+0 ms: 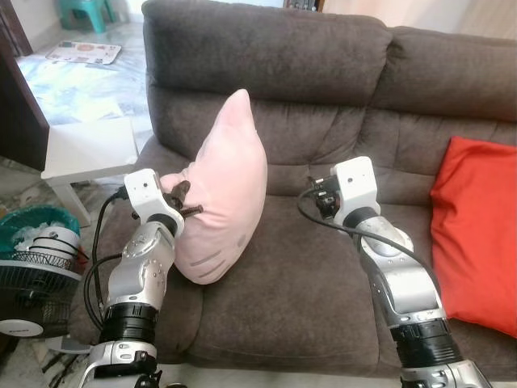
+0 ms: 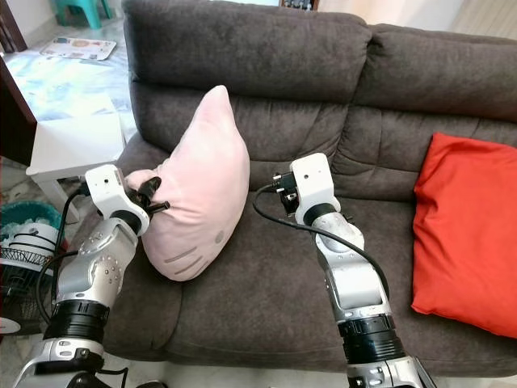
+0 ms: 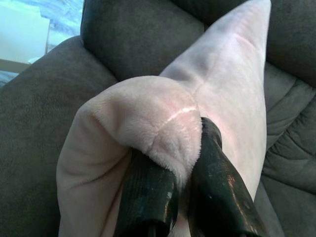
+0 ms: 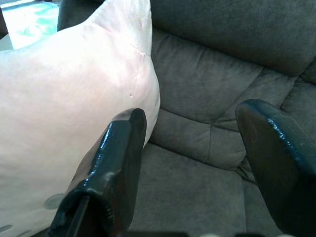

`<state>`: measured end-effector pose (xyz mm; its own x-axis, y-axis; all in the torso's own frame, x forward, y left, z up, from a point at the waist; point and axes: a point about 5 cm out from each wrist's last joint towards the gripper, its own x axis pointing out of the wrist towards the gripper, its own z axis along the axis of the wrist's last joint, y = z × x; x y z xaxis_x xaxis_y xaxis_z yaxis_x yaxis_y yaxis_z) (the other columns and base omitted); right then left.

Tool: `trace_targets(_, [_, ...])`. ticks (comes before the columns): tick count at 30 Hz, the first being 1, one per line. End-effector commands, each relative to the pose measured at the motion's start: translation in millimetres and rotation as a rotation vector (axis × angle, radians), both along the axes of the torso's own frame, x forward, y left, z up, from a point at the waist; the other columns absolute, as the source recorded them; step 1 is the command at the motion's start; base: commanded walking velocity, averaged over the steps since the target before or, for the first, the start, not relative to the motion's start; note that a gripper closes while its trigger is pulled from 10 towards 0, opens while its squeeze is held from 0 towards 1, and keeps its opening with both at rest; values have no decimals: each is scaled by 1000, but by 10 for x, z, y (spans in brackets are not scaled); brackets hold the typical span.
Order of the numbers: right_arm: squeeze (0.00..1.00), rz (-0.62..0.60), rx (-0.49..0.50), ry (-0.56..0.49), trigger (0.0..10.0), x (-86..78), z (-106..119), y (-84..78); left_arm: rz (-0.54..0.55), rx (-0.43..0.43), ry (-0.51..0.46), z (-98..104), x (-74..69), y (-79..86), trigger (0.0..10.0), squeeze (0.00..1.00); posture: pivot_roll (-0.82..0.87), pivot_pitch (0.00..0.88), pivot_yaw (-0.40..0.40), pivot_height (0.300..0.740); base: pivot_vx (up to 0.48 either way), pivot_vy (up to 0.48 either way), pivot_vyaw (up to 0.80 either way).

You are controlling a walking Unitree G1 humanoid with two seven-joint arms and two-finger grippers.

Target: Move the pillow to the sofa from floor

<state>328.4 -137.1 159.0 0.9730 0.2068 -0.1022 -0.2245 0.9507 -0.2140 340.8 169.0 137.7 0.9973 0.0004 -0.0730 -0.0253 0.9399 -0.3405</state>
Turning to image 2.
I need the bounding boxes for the pink pillow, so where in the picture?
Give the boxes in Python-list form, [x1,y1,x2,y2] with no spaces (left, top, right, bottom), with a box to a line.
[129,85,251,282]

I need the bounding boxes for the large brown fabric sofa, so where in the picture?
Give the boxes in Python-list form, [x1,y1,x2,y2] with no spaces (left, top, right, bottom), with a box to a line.
[101,0,517,377]

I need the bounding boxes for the black floor fan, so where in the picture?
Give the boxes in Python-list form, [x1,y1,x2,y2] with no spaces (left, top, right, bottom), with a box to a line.
[0,222,61,336]

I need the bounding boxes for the colourful printed floor mat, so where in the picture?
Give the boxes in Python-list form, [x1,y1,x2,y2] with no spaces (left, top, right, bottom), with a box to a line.
[40,36,118,61]

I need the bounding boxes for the red pillow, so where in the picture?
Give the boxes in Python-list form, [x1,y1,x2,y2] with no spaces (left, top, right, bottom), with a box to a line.
[410,132,517,339]

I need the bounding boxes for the white side table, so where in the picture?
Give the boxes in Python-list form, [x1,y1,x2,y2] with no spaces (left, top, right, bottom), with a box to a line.
[26,116,130,223]

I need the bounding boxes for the teal plastic basin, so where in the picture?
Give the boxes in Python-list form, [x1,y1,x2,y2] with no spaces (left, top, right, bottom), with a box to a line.
[0,200,61,251]

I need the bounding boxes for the dark wooden door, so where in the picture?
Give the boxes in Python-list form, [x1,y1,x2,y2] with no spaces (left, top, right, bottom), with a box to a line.
[0,0,40,167]

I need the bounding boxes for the green plastic stool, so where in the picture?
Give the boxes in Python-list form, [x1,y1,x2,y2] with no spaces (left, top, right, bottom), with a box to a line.
[53,0,112,29]

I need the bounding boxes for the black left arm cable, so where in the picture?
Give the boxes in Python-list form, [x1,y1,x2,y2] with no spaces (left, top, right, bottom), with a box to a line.
[53,184,91,324]

